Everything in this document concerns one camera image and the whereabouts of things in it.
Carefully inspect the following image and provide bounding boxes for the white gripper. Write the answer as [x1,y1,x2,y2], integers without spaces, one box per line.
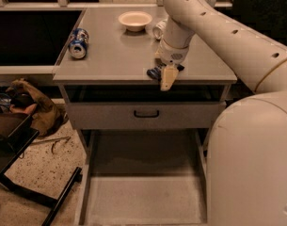
[154,40,189,91]

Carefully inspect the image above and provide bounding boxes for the blue rxbar blueberry wrapper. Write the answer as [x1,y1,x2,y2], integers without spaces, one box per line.
[146,63,185,81]

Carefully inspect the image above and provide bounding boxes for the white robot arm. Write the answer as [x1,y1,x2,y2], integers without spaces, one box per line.
[158,0,287,226]

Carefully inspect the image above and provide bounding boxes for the grey drawer cabinet table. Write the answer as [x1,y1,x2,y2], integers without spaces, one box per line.
[54,8,236,226]

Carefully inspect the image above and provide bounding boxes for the grey closed top drawer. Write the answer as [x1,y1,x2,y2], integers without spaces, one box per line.
[66,102,226,130]

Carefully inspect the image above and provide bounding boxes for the white crushed soda can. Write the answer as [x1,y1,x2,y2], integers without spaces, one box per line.
[152,19,167,40]

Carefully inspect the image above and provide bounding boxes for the white paper bowl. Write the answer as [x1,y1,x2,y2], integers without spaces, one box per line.
[119,11,152,32]

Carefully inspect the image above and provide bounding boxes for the blue pepsi soda can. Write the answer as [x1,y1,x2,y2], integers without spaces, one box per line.
[68,28,89,59]

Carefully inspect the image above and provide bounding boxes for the brown cloth bag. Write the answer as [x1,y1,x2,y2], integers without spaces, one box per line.
[6,79,63,137]

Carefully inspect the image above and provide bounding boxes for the black side table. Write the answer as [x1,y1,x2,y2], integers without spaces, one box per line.
[0,127,84,226]

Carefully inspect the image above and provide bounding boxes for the black box on table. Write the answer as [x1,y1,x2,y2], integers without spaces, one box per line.
[0,111,34,149]

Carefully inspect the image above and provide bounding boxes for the black drawer handle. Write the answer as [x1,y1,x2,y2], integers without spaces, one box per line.
[133,110,160,119]

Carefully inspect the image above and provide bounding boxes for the blue cable bundle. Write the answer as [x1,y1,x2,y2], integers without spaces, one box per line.
[0,80,17,112]

